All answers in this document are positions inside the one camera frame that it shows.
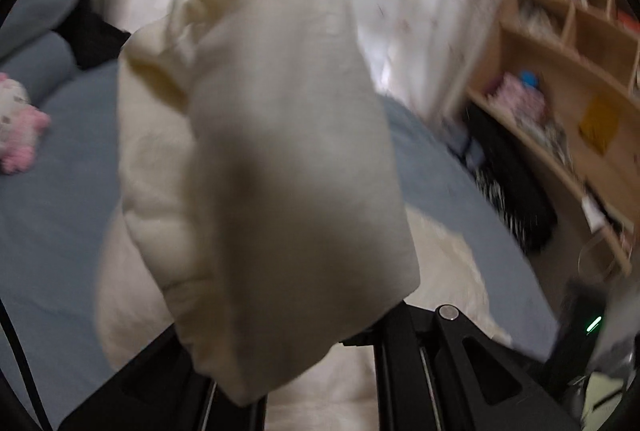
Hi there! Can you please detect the white shiny puffer jacket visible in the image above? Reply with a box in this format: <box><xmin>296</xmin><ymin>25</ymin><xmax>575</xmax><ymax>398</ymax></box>
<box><xmin>95</xmin><ymin>0</ymin><xmax>516</xmax><ymax>431</ymax></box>

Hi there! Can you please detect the wooden bookshelf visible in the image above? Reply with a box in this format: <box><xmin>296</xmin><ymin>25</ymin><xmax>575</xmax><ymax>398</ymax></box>
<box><xmin>442</xmin><ymin>0</ymin><xmax>640</xmax><ymax>277</ymax></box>

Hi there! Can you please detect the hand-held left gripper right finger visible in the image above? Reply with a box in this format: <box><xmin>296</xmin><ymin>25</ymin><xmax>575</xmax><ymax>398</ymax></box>
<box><xmin>342</xmin><ymin>300</ymin><xmax>583</xmax><ymax>431</ymax></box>

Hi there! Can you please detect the pink patterned item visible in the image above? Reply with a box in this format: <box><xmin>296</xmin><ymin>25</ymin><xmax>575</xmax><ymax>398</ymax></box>
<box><xmin>487</xmin><ymin>71</ymin><xmax>547</xmax><ymax>124</ymax></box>

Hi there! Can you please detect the black bag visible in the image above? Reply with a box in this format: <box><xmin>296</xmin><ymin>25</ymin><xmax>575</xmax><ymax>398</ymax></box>
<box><xmin>462</xmin><ymin>104</ymin><xmax>558</xmax><ymax>254</ymax></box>

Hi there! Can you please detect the bed with blue sheet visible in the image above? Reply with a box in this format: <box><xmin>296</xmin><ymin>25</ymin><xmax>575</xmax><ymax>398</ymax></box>
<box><xmin>0</xmin><ymin>56</ymin><xmax>561</xmax><ymax>431</ymax></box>

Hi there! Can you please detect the yellow paper sheet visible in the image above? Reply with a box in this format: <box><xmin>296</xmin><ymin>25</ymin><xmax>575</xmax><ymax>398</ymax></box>
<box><xmin>579</xmin><ymin>95</ymin><xmax>621</xmax><ymax>153</ymax></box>

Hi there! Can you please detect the black and white patterned cloth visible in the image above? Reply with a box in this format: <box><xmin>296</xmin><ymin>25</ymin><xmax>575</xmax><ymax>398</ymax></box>
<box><xmin>472</xmin><ymin>158</ymin><xmax>531</xmax><ymax>242</ymax></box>

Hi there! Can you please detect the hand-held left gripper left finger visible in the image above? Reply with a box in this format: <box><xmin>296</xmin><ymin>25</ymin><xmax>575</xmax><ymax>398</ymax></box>
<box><xmin>57</xmin><ymin>323</ymin><xmax>268</xmax><ymax>431</ymax></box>

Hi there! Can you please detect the pink and white plush toy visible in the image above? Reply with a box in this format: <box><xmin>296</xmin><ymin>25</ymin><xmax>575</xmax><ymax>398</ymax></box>
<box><xmin>0</xmin><ymin>72</ymin><xmax>52</xmax><ymax>176</ymax></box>

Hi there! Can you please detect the black cable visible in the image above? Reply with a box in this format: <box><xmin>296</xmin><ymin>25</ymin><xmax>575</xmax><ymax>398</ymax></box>
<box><xmin>0</xmin><ymin>298</ymin><xmax>53</xmax><ymax>431</ymax></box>

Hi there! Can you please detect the blue pillow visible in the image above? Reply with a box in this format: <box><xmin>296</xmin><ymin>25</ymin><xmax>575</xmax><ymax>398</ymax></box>
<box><xmin>0</xmin><ymin>31</ymin><xmax>77</xmax><ymax>109</ymax></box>
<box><xmin>0</xmin><ymin>0</ymin><xmax>87</xmax><ymax>62</ymax></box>

